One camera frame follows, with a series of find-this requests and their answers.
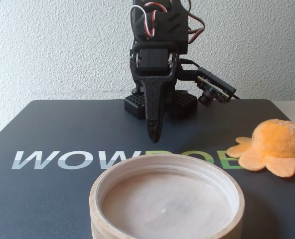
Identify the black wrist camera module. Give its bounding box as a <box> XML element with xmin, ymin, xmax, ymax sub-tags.
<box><xmin>179</xmin><ymin>66</ymin><xmax>237</xmax><ymax>107</ymax></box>

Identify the red white black servo cable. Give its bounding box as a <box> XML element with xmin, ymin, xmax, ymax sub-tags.
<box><xmin>129</xmin><ymin>1</ymin><xmax>168</xmax><ymax>38</ymax></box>

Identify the orange octopus plush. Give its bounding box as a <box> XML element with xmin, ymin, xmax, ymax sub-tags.
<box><xmin>226</xmin><ymin>119</ymin><xmax>295</xmax><ymax>178</ymax></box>

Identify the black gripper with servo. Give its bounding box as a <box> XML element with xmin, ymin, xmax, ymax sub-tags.
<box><xmin>129</xmin><ymin>41</ymin><xmax>181</xmax><ymax>144</ymax></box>

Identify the dark mat with WOWROBO print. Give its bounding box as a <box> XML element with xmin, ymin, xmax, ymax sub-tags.
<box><xmin>0</xmin><ymin>99</ymin><xmax>295</xmax><ymax>239</ymax></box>

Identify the round wooden box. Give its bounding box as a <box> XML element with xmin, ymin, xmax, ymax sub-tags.
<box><xmin>89</xmin><ymin>153</ymin><xmax>246</xmax><ymax>239</ymax></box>

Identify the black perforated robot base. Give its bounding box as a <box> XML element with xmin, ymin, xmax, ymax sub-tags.
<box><xmin>124</xmin><ymin>87</ymin><xmax>198</xmax><ymax>120</ymax></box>

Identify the red black looped servo cable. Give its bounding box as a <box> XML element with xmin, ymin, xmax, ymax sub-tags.
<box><xmin>186</xmin><ymin>0</ymin><xmax>206</xmax><ymax>43</ymax></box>

